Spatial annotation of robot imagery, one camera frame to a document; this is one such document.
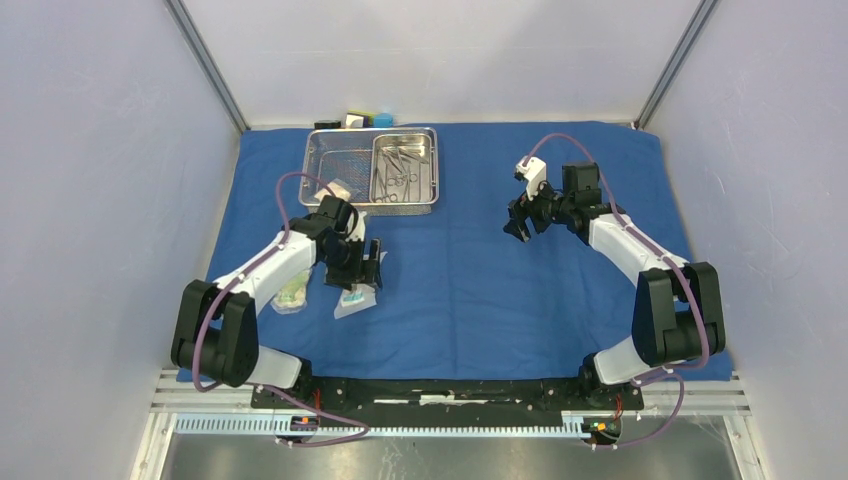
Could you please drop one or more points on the green sterile packet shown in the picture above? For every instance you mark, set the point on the green sterile packet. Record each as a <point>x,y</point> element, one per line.
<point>292,297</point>

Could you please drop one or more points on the metal mesh tray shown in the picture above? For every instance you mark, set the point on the metal mesh tray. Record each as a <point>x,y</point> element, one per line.
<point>346,154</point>

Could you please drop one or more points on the cyan blue block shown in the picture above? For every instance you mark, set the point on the cyan blue block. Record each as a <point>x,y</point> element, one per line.
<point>383,120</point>

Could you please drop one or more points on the slotted cable duct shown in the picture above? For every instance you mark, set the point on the slotted cable duct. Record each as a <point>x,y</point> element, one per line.
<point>296,426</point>

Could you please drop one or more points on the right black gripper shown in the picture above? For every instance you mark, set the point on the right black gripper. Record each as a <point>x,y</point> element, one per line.
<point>519,210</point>

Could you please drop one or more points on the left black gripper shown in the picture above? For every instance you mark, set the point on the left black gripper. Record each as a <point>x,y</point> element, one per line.
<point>355,274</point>

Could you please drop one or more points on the white and yellow block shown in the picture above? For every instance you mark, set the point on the white and yellow block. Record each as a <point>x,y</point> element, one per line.
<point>358,119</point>

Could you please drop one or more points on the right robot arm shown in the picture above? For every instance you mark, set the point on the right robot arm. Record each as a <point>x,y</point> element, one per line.
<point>677,316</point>

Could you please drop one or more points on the beige gauze packet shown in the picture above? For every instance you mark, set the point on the beige gauze packet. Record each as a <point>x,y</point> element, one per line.
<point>336,188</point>

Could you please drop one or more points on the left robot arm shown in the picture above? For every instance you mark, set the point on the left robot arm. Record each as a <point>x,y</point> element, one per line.
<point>216,335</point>

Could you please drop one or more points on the white sterile packet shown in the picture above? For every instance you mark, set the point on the white sterile packet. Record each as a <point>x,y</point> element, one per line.
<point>360,298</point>

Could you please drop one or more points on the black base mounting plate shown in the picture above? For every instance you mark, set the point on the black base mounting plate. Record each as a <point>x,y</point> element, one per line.
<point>461,403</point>

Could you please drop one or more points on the small black block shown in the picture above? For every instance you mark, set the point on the small black block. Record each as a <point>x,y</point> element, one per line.
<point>327,124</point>

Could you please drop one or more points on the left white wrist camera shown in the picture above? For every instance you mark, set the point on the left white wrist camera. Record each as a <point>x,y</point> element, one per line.
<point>357,227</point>

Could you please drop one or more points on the steel surgical instruments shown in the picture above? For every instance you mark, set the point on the steel surgical instruments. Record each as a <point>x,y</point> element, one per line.
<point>402,175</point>

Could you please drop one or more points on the blue surgical wrap cloth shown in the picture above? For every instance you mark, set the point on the blue surgical wrap cloth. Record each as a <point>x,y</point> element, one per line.
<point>462,299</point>

